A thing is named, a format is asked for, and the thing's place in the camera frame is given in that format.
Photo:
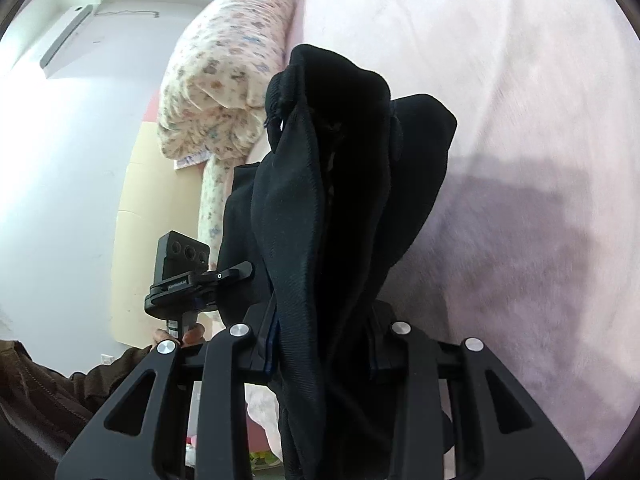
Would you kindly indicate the white wall outlet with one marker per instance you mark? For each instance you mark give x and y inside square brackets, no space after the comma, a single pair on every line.
[106,358]

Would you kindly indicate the person's left hand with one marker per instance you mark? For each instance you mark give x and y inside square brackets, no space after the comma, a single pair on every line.
[192,334]

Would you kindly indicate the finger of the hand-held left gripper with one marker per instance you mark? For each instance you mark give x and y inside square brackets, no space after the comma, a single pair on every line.
[227,274]

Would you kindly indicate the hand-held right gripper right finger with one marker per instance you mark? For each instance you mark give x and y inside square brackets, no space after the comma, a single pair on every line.
[385,345]

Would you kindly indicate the beige bed panel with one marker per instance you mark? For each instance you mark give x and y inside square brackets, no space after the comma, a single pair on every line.
[145,240]

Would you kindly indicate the floral quilt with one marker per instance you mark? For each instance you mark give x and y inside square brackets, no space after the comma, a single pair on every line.
[220,75]

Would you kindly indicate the black pants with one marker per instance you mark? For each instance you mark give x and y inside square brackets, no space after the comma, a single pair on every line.
[340,240]

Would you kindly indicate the person's left forearm brown sleeve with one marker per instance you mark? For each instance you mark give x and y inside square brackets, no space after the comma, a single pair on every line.
[55,400]

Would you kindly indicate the white air conditioner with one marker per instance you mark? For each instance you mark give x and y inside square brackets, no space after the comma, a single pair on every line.
[70,42]

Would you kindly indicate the pink bed sheet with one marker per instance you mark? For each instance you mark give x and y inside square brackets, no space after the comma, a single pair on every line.
[525,160]

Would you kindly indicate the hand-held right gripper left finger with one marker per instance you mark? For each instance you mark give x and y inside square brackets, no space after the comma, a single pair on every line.
[252,347]

